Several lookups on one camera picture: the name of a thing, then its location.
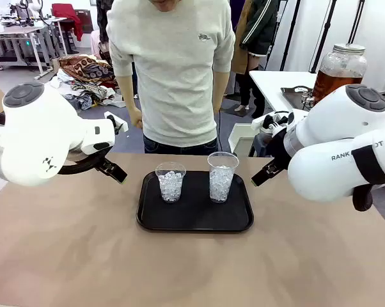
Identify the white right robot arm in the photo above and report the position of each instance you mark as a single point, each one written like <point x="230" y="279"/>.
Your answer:
<point x="339" y="128"/>

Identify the black light stand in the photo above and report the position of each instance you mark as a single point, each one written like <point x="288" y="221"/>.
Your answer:
<point x="323" y="35"/>
<point x="356" y="22"/>
<point x="290" y="38"/>

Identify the white background desk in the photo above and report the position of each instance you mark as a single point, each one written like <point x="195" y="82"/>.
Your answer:
<point x="13" y="32"/>
<point x="56" y="22"/>

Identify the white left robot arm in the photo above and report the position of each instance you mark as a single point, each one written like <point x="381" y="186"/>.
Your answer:
<point x="36" y="134"/>

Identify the dark patterned hanging garment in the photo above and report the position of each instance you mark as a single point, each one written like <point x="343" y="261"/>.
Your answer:
<point x="102" y="19"/>

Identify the pile of patterned cloths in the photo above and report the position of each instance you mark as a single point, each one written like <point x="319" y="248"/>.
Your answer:
<point x="87" y="76"/>

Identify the tall clear iced cup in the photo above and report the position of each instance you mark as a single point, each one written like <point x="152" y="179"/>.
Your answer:
<point x="220" y="185"/>

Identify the black plastic serving tray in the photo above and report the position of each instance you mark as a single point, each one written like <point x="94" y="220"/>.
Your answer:
<point x="195" y="217"/>

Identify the short clear iced cup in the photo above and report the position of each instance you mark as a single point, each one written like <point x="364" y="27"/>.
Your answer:
<point x="170" y="188"/>

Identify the person's right forearm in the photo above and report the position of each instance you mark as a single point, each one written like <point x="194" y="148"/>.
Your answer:
<point x="126" y="92"/>

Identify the glass tea dispenser jar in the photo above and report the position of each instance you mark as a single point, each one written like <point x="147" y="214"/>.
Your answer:
<point x="342" y="67"/>

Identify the red hanging garment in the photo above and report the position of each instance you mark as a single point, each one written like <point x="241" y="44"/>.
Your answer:
<point x="69" y="17"/>

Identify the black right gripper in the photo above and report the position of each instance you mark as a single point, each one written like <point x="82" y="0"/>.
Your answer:
<point x="281" y="150"/>

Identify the person's right hand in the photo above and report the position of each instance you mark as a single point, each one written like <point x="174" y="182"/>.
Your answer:
<point x="135" y="118"/>

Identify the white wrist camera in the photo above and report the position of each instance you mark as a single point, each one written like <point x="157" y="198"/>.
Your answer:
<point x="114" y="121"/>
<point x="259" y="121"/>

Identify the white side table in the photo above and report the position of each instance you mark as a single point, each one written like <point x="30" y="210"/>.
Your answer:
<point x="275" y="83"/>

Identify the bystander in dark striped jacket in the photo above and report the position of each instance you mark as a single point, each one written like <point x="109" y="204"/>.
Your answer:
<point x="259" y="32"/>

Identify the person in grey sweatshirt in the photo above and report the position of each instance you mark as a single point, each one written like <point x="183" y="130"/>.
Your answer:
<point x="173" y="80"/>

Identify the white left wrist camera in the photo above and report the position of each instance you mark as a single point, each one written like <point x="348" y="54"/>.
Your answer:
<point x="114" y="121"/>

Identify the white open box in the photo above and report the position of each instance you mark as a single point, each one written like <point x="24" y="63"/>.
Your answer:
<point x="240" y="134"/>

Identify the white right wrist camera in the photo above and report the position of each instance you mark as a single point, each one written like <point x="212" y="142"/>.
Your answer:
<point x="259" y="121"/>

